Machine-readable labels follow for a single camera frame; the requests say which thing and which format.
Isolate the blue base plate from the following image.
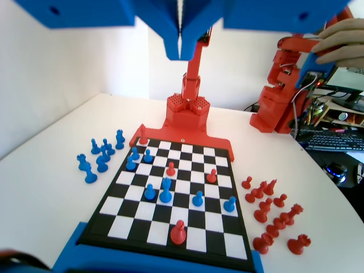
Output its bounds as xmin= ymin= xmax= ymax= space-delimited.
xmin=51 ymin=220 xmax=264 ymax=273

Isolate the blue chess rook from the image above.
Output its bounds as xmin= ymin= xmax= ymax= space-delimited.
xmin=77 ymin=153 xmax=89 ymax=172
xmin=115 ymin=129 xmax=126 ymax=150

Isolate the computer monitor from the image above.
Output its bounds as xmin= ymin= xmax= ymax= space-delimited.
xmin=326 ymin=65 xmax=364 ymax=109

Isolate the wooden desk shelf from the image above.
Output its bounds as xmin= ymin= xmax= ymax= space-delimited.
xmin=320 ymin=99 xmax=364 ymax=127

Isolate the bare human hand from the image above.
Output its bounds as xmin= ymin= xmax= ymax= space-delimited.
xmin=311 ymin=16 xmax=364 ymax=69

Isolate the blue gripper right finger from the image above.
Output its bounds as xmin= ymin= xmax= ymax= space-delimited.
xmin=181 ymin=0 xmax=352 ymax=61

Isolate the red piece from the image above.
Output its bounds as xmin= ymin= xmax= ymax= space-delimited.
xmin=138 ymin=123 xmax=148 ymax=145

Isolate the blue leader arm handle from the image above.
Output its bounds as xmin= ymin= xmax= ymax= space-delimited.
xmin=295 ymin=52 xmax=337 ymax=89

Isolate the red base plate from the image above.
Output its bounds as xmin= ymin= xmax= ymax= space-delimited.
xmin=129 ymin=125 xmax=235 ymax=163

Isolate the red pawn near edge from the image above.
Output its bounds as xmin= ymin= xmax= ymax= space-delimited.
xmin=169 ymin=220 xmax=187 ymax=246

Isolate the black white chessboard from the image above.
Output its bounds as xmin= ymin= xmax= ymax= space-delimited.
xmin=76 ymin=137 xmax=255 ymax=271

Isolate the black computer mouse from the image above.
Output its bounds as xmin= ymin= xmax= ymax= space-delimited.
xmin=326 ymin=162 xmax=348 ymax=184

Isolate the red leader arm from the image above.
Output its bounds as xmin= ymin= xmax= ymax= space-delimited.
xmin=249 ymin=5 xmax=352 ymax=134

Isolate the black computer keyboard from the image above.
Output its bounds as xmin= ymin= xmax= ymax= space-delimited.
xmin=304 ymin=131 xmax=364 ymax=152

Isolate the red chess bishop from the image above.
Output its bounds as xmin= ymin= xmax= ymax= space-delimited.
xmin=254 ymin=209 xmax=270 ymax=224

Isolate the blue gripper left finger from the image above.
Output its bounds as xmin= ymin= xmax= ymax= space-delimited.
xmin=13 ymin=0 xmax=181 ymax=61

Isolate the colourful wire bundle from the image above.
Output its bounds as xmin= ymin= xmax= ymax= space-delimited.
xmin=301 ymin=96 xmax=322 ymax=126

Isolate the blue chess king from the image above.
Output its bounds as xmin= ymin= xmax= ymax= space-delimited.
xmin=159 ymin=177 xmax=173 ymax=204

